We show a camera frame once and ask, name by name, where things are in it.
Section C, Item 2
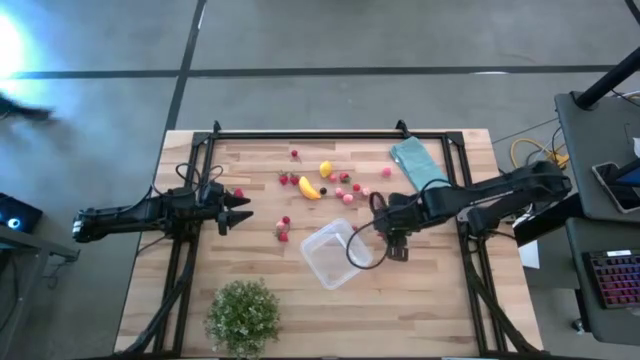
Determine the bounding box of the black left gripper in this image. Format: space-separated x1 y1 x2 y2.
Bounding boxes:
189 188 255 236

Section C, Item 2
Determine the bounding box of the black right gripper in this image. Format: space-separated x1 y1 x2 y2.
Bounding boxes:
373 208 427 262

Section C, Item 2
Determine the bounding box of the clear plastic tupperware container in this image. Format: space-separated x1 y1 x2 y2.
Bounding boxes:
298 217 375 291

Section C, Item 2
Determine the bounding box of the yellow banana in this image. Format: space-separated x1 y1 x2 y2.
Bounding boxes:
298 175 323 202

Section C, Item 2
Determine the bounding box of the teal folded cloth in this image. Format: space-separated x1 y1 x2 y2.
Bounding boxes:
388 135 452 192

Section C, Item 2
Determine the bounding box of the green potted plant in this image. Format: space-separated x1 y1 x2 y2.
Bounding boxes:
203 278 282 360

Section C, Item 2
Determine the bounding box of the white paper sheet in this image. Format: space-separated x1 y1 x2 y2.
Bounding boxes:
517 239 541 270

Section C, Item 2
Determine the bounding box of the black desk base bar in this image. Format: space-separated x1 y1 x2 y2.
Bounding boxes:
512 192 584 248

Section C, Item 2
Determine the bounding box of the grey desk with keyboard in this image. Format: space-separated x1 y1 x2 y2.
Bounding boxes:
564 217 640 346

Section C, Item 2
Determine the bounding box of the dark grey side table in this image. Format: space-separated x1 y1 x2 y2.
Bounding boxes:
0 224 81 360

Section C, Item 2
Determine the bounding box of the black device blue light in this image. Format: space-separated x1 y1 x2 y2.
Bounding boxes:
0 192 44 235

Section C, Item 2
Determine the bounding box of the grey desk with pole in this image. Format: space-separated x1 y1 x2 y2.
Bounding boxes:
554 91 640 223

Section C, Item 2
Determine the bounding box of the backlit black keyboard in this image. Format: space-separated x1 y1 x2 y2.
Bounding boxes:
582 248 640 310

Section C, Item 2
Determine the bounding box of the black smartphone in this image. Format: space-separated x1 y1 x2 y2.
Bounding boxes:
592 161 639 214

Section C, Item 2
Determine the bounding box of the person's foot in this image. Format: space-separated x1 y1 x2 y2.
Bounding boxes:
0 93 54 123

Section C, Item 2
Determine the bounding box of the black monitor pole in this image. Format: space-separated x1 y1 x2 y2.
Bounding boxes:
572 47 640 110

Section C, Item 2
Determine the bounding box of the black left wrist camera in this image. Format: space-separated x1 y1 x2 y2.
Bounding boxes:
199 179 226 200

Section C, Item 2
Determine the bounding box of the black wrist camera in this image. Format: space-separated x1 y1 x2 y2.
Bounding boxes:
388 192 424 217
199 179 226 200

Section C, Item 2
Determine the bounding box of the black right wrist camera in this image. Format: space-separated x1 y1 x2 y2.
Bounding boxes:
388 192 424 217

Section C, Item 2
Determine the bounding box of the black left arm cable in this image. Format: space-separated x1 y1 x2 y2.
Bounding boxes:
149 162 225 199

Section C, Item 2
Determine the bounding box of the black aluminium table frame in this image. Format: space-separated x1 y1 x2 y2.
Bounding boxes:
122 119 544 359

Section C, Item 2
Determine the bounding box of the yellow floor cable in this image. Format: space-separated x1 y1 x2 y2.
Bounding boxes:
509 138 570 170

